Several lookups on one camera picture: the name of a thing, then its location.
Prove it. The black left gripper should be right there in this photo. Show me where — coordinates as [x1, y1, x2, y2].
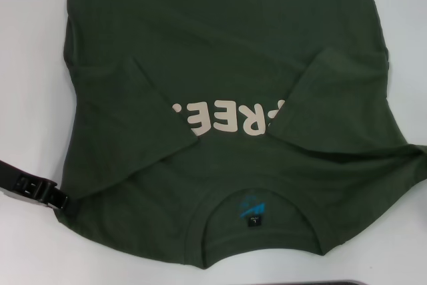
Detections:
[0, 159, 70, 212]

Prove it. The dark green FREE t-shirt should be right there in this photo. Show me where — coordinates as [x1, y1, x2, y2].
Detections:
[57, 0, 427, 262]

